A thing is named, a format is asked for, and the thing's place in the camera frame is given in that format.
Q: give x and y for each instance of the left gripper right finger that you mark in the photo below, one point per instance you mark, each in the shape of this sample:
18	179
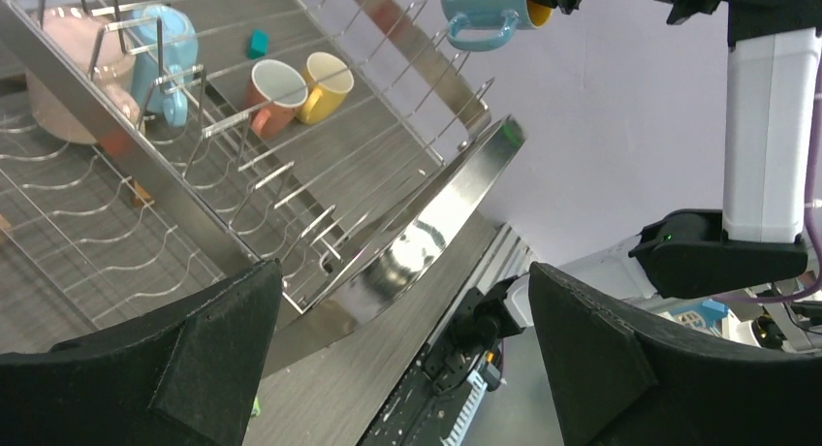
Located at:
620	375

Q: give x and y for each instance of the metal dish rack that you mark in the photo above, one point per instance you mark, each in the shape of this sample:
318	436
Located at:
357	209

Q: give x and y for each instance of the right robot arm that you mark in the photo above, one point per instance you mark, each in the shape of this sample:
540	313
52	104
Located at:
763	233

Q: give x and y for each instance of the yellow cup tier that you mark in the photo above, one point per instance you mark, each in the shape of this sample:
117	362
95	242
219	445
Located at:
329	80

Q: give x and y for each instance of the salmon pink mug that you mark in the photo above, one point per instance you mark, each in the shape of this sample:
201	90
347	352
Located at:
275	93

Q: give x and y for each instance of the wooden block under rack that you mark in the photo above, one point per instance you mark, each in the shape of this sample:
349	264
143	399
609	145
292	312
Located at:
140	197

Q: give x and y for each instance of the teal block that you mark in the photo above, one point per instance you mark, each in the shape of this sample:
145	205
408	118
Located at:
258	44

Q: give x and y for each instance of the light blue mug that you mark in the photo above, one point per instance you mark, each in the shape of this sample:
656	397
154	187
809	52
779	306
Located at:
167	51

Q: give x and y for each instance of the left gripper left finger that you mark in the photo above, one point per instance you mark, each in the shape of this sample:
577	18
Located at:
185	373

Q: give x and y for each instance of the blue upside-down cup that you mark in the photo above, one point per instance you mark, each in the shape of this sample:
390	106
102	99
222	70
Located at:
486	25

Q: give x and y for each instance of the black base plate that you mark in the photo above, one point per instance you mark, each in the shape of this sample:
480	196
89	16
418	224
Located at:
436	397

